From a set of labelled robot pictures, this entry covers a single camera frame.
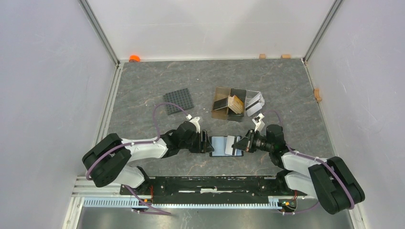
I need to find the orange round cap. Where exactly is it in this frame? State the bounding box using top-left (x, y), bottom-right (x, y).
top-left (128, 55), bottom-right (140, 62)

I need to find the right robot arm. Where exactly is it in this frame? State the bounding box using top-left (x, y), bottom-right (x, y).
top-left (232, 124), bottom-right (365, 214)

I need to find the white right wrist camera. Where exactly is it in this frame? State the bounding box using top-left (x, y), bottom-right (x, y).
top-left (252, 113), bottom-right (265, 132)

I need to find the dark grey stud baseplate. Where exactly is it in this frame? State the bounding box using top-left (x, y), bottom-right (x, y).
top-left (163, 88), bottom-right (194, 115)

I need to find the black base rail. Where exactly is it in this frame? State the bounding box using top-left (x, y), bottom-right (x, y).
top-left (135, 176), bottom-right (304, 204)

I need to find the orange card stack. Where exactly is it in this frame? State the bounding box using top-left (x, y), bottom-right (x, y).
top-left (228, 95), bottom-right (245, 115)

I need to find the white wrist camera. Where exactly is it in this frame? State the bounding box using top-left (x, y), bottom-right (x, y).
top-left (252, 113), bottom-right (265, 132)
top-left (186, 114), bottom-right (201, 133)

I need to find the black credit card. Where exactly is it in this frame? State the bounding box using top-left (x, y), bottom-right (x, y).
top-left (213, 97), bottom-right (228, 111)

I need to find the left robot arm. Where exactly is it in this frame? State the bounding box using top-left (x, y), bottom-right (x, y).
top-left (82, 118), bottom-right (214, 195)

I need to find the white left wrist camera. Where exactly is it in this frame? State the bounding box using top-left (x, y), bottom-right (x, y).
top-left (186, 114), bottom-right (201, 133)

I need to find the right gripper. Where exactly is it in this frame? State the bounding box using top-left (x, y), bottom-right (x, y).
top-left (232, 129), bottom-right (273, 153)

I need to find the curved wooden piece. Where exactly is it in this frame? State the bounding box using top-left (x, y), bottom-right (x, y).
top-left (313, 88), bottom-right (322, 103)

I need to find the amber and black organizer box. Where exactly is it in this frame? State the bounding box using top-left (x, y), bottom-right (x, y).
top-left (211, 87), bottom-right (247, 122)

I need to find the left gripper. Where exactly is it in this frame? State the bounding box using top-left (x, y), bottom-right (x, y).
top-left (180, 129), bottom-right (214, 153)

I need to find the black card holder wallet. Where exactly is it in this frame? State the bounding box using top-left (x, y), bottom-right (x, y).
top-left (210, 135), bottom-right (244, 157)

